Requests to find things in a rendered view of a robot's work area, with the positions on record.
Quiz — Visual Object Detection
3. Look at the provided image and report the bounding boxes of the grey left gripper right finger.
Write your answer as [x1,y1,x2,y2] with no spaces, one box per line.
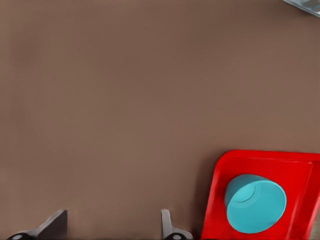
[160,209,194,240]

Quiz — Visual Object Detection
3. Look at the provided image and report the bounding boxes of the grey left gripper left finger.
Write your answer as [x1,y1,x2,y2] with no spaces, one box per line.
[6,209,68,240]

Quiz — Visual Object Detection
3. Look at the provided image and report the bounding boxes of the teal cup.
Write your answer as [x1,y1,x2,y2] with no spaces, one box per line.
[223,173,288,235]

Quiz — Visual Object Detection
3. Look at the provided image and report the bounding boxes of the red plastic tray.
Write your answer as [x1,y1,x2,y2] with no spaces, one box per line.
[199,149,320,240]

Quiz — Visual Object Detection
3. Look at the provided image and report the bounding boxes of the silver frame post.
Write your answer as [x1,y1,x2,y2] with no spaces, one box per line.
[281,0,320,18]

